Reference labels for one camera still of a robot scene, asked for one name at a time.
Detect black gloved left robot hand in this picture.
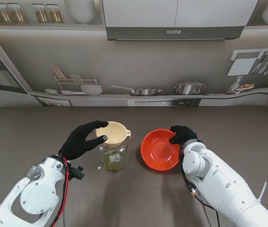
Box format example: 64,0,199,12
58,120,109,160

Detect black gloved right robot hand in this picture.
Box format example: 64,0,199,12
169,125,198,145

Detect orange plastic bowl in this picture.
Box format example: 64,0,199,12
140,129,181,171

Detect cream plastic funnel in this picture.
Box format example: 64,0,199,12
95,121,132,154

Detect green mung beans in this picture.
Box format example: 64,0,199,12
103,152,126,171

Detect clear glass jar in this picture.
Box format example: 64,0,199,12
98,144,128,172

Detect printed kitchen backdrop banner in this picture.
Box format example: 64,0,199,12
0,0,268,123

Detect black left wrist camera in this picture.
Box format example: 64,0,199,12
66,165,85,181

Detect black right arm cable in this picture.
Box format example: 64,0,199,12
180,151,220,227

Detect red left arm cable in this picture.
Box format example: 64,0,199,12
53,157,70,227

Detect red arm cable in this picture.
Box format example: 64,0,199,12
197,193,216,210
53,157,70,227

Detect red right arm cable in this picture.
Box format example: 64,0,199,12
197,193,216,210

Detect white cable tie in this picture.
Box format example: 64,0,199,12
254,181,267,203

